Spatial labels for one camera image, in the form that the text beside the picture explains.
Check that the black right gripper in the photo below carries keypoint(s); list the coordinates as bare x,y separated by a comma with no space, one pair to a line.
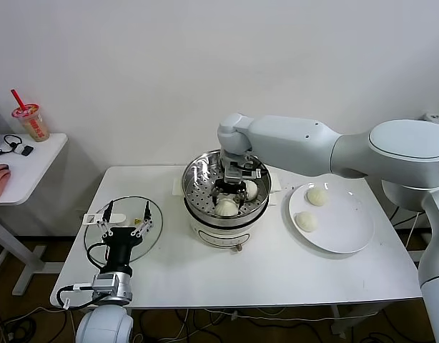
230,186

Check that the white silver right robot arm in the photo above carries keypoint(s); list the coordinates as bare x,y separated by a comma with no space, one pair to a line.
294,139

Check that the small black box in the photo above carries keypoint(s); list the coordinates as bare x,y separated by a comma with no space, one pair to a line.
27,150

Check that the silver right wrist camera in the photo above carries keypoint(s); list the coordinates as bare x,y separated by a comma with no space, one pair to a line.
237,171

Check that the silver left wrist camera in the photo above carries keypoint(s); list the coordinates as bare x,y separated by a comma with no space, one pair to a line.
104,282

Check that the white round plate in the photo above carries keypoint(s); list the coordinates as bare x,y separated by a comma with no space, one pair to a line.
341,228

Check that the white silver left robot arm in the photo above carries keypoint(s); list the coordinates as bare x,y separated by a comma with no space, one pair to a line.
103,323

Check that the white electric steamer pot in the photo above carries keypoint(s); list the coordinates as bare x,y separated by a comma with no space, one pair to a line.
223,234

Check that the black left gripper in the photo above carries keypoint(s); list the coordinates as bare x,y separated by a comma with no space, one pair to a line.
119,250

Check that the plastic bubble tea cup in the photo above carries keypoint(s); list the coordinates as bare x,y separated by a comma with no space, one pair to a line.
34,125

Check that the white desk with label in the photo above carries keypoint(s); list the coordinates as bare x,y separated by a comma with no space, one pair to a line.
434,115

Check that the white side table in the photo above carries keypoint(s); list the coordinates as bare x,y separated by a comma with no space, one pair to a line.
33,171

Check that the white steamed baozi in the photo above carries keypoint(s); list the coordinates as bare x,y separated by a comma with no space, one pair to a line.
306,221
225,208
251,189
316,197

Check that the stainless steel steamer basket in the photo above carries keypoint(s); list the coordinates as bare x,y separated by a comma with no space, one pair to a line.
201,164

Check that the red drinking straw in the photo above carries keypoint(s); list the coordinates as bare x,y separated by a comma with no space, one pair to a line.
18,99

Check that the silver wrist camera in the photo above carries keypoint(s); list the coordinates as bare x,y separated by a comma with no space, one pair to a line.
104,282
237,171

